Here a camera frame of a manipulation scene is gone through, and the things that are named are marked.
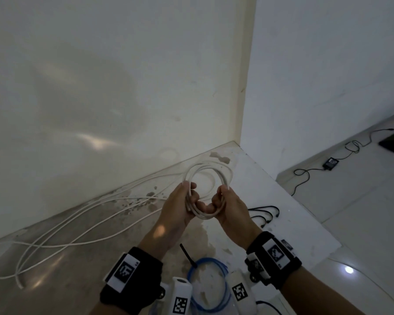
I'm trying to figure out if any person's right hand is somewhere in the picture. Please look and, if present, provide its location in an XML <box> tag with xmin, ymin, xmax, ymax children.
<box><xmin>210</xmin><ymin>185</ymin><xmax>263</xmax><ymax>250</ymax></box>

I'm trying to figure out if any person's left hand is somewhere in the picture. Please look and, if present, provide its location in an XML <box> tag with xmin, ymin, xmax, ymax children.
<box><xmin>137</xmin><ymin>181</ymin><xmax>215</xmax><ymax>259</ymax></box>

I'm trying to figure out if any blue cable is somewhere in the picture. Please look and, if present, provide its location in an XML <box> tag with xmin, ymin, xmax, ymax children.
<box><xmin>187</xmin><ymin>257</ymin><xmax>232</xmax><ymax>313</ymax></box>

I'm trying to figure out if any person's right forearm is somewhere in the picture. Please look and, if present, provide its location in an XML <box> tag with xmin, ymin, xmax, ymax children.
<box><xmin>279</xmin><ymin>267</ymin><xmax>365</xmax><ymax>315</ymax></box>

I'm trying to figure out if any black power adapter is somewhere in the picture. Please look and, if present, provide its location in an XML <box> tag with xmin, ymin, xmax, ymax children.
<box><xmin>322</xmin><ymin>156</ymin><xmax>340</xmax><ymax>172</ymax></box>

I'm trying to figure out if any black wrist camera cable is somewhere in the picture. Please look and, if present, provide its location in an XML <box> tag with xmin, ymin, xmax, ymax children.
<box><xmin>256</xmin><ymin>301</ymin><xmax>283</xmax><ymax>315</ymax></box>

